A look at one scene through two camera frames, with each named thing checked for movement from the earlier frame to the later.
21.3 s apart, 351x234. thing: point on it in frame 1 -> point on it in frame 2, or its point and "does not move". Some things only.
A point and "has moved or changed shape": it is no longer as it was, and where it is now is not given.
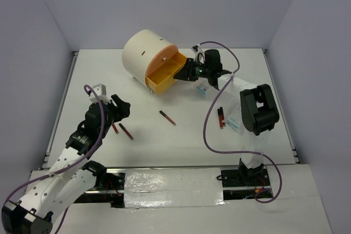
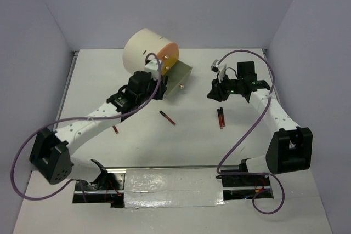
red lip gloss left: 115,127 does not move
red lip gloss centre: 167,117 does not move
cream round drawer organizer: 152,59 has moved or changed shape
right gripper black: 187,71 -> 218,92
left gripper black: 123,110 -> 160,90
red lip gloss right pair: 220,118 does not move
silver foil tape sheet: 173,188 does not move
